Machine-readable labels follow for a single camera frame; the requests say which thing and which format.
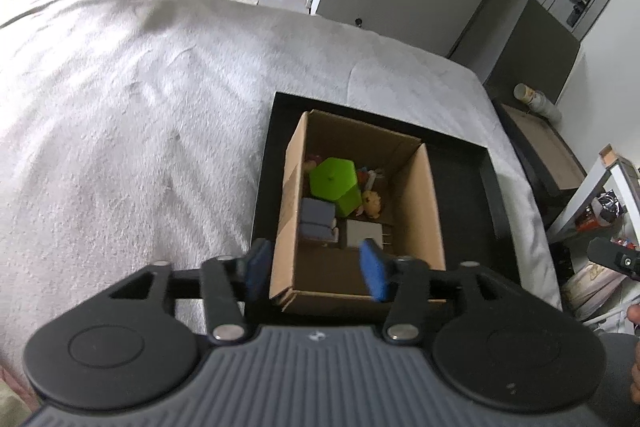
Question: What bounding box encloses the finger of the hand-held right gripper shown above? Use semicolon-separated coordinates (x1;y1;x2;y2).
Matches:
586;236;640;282

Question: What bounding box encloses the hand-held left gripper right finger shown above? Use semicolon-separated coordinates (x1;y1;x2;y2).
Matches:
359;238;531;348

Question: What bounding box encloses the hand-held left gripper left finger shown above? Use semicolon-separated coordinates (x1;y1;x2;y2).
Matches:
100;237;275;348

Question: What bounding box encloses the white charger plug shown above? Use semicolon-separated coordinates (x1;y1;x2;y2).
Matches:
346;219;392;253

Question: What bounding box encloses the small red toy figure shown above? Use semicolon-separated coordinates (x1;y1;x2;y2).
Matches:
361;190;385;219

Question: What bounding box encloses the cardboard box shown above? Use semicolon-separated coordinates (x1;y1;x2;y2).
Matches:
268;109;448;314

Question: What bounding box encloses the green hexagonal box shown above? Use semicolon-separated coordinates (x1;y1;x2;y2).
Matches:
308;157;364;218

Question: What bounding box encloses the black tray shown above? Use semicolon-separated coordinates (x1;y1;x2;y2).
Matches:
250;91;524;304

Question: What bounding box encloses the white patterned bag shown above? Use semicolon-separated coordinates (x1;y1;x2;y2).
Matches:
561;264;627;324

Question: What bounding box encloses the white metal rack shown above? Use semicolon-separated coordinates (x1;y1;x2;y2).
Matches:
547;144;640;249

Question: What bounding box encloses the grey blocky toy figure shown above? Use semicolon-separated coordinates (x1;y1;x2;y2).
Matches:
298;198;341;244

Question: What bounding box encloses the small colourful toy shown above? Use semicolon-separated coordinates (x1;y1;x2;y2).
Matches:
357;165;386;188

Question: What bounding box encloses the black-framed bedside table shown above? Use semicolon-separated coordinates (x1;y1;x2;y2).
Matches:
492;99;589;198

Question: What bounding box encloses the person's grey trouser leg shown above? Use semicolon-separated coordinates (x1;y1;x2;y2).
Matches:
594;331;640;427

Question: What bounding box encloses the stack of paper cups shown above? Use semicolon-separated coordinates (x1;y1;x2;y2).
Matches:
513;82;564;124

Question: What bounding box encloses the grey leaning board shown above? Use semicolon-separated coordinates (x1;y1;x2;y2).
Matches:
482;0;584;108

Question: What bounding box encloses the black door handle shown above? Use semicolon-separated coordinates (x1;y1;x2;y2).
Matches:
562;0;595;28

